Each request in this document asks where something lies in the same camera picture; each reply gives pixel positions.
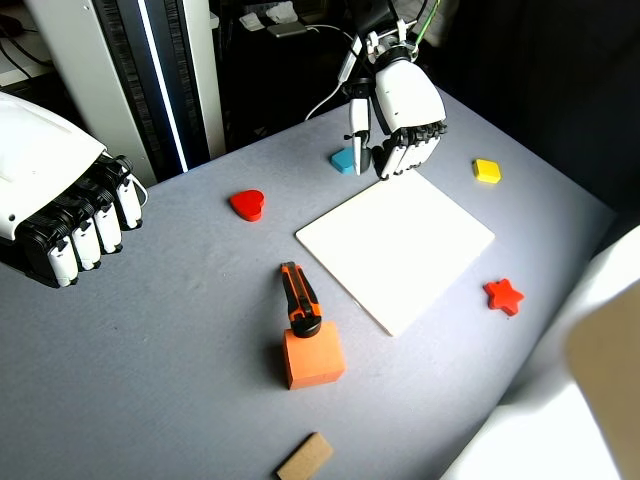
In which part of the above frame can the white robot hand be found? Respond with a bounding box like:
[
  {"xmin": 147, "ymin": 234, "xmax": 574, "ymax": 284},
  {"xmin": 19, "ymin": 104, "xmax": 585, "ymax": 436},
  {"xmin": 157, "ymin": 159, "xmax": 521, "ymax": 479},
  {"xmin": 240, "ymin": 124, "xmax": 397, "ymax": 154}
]
[
  {"xmin": 0, "ymin": 89, "xmax": 150, "ymax": 289},
  {"xmin": 344, "ymin": 59, "xmax": 449, "ymax": 182}
]

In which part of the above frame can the orange black utility knife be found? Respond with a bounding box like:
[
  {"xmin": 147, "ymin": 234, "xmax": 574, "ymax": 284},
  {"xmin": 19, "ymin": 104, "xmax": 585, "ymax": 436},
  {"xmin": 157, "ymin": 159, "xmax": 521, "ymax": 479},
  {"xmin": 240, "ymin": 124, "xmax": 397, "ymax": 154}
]
[{"xmin": 279, "ymin": 261, "xmax": 324, "ymax": 340}]

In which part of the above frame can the blue block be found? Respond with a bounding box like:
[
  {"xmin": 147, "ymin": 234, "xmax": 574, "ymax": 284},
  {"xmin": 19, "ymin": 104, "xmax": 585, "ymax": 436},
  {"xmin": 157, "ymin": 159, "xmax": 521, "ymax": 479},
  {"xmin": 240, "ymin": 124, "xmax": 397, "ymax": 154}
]
[{"xmin": 330, "ymin": 148, "xmax": 357, "ymax": 176}]

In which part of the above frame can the white side desk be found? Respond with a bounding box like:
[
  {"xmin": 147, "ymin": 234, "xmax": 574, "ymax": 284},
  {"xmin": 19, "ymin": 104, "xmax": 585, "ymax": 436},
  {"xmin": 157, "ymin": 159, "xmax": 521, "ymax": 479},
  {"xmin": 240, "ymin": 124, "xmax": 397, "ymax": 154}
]
[{"xmin": 0, "ymin": 13, "xmax": 55, "ymax": 90}]

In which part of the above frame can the yellow block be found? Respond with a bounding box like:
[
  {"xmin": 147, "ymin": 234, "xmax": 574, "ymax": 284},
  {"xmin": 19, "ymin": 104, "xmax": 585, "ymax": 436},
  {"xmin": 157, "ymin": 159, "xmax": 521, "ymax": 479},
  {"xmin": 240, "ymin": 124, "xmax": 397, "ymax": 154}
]
[{"xmin": 472, "ymin": 158, "xmax": 503, "ymax": 185}]

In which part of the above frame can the white cabinet with black strips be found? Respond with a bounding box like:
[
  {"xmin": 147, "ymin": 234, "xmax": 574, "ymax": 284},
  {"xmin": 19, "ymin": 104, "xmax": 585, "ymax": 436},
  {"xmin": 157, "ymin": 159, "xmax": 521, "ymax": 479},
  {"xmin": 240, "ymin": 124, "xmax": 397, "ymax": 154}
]
[{"xmin": 24, "ymin": 0, "xmax": 227, "ymax": 187}]

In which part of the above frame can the silver flat device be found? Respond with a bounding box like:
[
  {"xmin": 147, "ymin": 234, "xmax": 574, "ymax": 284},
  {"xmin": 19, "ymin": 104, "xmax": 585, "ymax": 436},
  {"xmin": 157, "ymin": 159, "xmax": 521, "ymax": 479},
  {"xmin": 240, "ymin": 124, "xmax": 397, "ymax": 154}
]
[{"xmin": 266, "ymin": 22, "xmax": 309, "ymax": 39}]

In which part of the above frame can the white paper sheet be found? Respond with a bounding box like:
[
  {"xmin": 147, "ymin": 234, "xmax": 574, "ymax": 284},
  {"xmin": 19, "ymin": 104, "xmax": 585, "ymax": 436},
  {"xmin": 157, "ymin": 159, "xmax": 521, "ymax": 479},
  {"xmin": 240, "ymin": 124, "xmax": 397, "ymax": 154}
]
[{"xmin": 294, "ymin": 169, "xmax": 496, "ymax": 338}]

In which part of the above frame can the red heart block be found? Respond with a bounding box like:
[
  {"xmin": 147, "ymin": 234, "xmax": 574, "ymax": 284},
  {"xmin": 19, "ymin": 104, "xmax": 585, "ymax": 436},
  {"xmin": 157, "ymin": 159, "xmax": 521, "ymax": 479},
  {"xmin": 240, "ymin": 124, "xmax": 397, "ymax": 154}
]
[{"xmin": 229, "ymin": 189, "xmax": 266, "ymax": 223}]

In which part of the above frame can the grey table cloth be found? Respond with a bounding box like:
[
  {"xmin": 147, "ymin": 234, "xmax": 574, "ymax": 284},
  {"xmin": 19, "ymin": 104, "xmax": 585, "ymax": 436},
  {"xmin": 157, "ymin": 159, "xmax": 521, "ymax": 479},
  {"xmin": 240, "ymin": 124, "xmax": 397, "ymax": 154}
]
[{"xmin": 0, "ymin": 82, "xmax": 619, "ymax": 480}]

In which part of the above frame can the red star block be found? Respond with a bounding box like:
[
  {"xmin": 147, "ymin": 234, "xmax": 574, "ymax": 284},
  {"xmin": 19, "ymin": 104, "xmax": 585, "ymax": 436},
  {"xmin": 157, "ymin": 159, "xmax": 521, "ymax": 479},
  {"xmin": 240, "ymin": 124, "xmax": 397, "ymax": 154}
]
[{"xmin": 482, "ymin": 278, "xmax": 526, "ymax": 317}]

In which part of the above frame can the orange cube block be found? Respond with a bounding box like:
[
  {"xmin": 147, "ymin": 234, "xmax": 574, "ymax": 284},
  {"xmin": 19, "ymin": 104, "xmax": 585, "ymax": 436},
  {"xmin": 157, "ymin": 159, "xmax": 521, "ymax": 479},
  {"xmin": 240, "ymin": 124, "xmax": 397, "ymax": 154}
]
[{"xmin": 282, "ymin": 321, "xmax": 347, "ymax": 391}]

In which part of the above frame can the blurry white tan object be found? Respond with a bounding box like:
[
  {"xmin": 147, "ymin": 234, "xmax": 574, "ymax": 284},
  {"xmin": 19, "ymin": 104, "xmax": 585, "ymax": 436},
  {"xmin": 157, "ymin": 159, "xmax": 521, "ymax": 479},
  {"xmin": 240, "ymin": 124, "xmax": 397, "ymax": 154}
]
[{"xmin": 439, "ymin": 224, "xmax": 640, "ymax": 480}]

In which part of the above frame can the tan wooden block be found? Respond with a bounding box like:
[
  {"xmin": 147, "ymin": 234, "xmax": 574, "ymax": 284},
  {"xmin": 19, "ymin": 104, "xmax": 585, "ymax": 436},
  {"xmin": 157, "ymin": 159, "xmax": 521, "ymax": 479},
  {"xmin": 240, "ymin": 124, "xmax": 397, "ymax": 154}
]
[{"xmin": 275, "ymin": 431, "xmax": 335, "ymax": 480}]

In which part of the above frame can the white adapter with cable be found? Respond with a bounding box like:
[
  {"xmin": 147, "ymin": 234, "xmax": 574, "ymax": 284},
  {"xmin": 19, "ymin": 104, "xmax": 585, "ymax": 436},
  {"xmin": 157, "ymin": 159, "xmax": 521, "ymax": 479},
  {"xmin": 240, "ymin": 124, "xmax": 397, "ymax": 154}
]
[{"xmin": 303, "ymin": 23, "xmax": 364, "ymax": 123}]

